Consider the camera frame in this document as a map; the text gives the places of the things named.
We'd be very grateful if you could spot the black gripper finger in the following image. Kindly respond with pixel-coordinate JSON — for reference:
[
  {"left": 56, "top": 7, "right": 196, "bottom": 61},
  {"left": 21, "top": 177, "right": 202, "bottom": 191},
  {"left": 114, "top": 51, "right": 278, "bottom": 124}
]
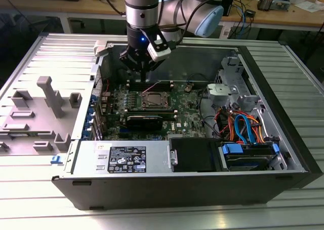
[
  {"left": 119, "top": 47, "right": 145, "bottom": 83},
  {"left": 144, "top": 51, "right": 163, "bottom": 83}
]

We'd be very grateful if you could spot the small CPU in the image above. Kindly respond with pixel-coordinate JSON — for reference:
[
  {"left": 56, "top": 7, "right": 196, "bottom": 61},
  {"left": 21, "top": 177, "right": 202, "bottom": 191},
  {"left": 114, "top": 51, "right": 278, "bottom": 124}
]
[{"left": 148, "top": 94, "right": 163, "bottom": 106}]

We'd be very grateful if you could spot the black RAM slot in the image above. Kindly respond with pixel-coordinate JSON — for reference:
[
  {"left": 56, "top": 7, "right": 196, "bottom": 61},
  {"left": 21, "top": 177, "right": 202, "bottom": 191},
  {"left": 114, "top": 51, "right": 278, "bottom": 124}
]
[
  {"left": 128, "top": 79, "right": 175, "bottom": 86},
  {"left": 128, "top": 84, "right": 175, "bottom": 92}
]

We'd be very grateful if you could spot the beige case latch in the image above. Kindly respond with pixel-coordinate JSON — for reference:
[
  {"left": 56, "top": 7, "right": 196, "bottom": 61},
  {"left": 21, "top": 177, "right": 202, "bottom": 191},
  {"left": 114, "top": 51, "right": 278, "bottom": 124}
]
[{"left": 93, "top": 41, "right": 110, "bottom": 57}]

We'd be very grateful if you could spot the RAM stick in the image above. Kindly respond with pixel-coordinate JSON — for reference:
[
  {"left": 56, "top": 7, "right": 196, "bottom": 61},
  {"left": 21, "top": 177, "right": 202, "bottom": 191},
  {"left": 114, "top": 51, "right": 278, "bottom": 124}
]
[{"left": 126, "top": 107, "right": 177, "bottom": 115}]

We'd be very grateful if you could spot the black graphics card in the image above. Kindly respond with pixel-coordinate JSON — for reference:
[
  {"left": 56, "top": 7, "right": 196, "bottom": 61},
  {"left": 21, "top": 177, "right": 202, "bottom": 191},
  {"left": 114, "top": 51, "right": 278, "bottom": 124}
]
[{"left": 125, "top": 114, "right": 165, "bottom": 131}]

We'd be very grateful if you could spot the green motherboard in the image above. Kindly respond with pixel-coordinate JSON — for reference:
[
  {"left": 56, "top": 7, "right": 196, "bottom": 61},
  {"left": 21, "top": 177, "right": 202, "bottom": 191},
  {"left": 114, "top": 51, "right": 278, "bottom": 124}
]
[{"left": 100, "top": 82, "right": 216, "bottom": 141}]

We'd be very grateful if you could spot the wooden desk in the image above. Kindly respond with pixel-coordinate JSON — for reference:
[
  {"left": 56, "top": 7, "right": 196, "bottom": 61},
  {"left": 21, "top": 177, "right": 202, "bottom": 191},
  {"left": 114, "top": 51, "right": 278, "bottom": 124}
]
[{"left": 0, "top": 0, "right": 324, "bottom": 32}]

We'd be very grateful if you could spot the silver drive cage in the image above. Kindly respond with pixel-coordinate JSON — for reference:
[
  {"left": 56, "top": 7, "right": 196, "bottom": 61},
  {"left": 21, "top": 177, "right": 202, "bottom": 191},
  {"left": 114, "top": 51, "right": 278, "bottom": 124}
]
[{"left": 205, "top": 55, "right": 265, "bottom": 114}]

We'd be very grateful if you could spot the silver power supply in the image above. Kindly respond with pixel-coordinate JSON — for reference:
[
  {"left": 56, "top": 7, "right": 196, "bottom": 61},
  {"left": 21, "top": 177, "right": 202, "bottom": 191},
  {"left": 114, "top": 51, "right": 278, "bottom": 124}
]
[{"left": 64, "top": 139, "right": 173, "bottom": 174}]

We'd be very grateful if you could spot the black box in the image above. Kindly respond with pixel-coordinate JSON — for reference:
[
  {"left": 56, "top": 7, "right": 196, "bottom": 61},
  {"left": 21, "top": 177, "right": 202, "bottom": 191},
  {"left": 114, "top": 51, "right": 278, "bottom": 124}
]
[{"left": 222, "top": 0, "right": 236, "bottom": 17}]

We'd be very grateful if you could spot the blue disk carrier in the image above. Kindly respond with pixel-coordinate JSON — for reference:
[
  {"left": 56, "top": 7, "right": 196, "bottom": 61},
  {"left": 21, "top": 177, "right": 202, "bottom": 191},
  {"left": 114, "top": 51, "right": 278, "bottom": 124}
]
[{"left": 219, "top": 141, "right": 280, "bottom": 171}]

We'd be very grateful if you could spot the grey parts rack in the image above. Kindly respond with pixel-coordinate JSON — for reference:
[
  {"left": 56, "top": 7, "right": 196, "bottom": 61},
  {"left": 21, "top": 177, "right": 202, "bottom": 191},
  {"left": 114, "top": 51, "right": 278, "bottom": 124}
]
[{"left": 0, "top": 75, "right": 83, "bottom": 157}]

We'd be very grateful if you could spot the black PC case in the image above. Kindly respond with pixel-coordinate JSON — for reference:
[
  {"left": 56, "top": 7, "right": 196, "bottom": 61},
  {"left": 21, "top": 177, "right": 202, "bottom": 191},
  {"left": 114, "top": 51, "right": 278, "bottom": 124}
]
[{"left": 51, "top": 39, "right": 323, "bottom": 211}]

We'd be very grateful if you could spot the small metal heatsink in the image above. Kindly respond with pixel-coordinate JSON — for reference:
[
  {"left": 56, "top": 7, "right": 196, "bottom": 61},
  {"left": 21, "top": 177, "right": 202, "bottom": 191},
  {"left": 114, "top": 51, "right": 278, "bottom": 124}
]
[{"left": 257, "top": 0, "right": 273, "bottom": 12}]

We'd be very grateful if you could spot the grey electronics box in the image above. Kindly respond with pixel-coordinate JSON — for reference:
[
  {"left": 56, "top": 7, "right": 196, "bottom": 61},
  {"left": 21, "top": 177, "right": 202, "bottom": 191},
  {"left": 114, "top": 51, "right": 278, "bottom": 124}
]
[{"left": 272, "top": 0, "right": 291, "bottom": 12}]

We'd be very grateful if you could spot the white paper sheet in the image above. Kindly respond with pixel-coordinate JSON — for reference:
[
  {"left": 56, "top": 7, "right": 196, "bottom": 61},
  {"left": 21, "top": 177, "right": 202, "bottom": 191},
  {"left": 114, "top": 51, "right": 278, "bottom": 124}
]
[{"left": 295, "top": 1, "right": 324, "bottom": 13}]

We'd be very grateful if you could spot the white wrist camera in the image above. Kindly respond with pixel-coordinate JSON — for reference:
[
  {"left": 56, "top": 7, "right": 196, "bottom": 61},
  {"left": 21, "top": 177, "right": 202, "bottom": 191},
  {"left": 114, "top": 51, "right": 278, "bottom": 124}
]
[{"left": 146, "top": 33, "right": 172, "bottom": 63}]

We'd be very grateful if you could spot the blue data wire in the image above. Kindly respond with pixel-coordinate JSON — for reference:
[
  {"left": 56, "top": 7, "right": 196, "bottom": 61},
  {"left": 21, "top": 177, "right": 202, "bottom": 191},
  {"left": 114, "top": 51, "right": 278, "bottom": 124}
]
[{"left": 234, "top": 114, "right": 256, "bottom": 146}]

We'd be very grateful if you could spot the orange wire bundle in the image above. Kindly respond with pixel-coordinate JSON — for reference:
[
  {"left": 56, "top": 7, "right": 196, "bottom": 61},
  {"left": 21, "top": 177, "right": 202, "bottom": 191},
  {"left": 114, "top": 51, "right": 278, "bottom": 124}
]
[{"left": 215, "top": 109, "right": 273, "bottom": 143}]

